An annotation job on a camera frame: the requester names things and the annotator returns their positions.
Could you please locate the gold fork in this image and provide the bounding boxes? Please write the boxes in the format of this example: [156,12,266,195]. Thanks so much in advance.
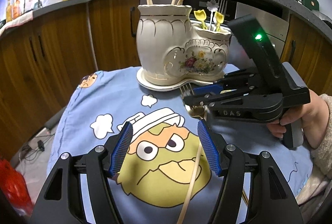
[179,83,250,206]

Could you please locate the silver flower-end spoon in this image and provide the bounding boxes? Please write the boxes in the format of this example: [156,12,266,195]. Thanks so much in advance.
[206,0,219,30]

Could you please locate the fuzzy beige sleeve forearm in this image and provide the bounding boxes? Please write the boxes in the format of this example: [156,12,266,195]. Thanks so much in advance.
[295,93,332,217]

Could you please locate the person right hand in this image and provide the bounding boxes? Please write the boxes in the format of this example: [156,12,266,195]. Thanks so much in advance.
[267,90,330,149]

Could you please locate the blue cartoon tablecloth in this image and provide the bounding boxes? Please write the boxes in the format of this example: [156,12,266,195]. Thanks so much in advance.
[46,64,314,224]

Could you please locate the cream boot-shaped ceramic holder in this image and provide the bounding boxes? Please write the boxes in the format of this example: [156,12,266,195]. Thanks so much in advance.
[136,5,231,87]

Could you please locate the yellow tulip pick right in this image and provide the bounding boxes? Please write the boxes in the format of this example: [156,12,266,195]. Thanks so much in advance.
[213,11,224,32]

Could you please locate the yellow tulip pick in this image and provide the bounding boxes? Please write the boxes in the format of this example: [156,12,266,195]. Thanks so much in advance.
[213,11,224,32]
[194,10,207,30]

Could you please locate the silver fork in holder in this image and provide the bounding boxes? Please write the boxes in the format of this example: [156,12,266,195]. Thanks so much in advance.
[218,0,228,18]

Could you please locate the yellow tulip pick left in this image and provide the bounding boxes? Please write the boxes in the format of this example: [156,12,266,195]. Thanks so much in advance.
[194,10,207,30]

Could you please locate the red plastic bag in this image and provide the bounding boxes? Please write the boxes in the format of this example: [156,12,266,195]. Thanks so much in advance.
[1,159,33,215]

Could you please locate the wooden base cabinets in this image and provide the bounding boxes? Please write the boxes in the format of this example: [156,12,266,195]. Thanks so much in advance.
[1,0,140,160]

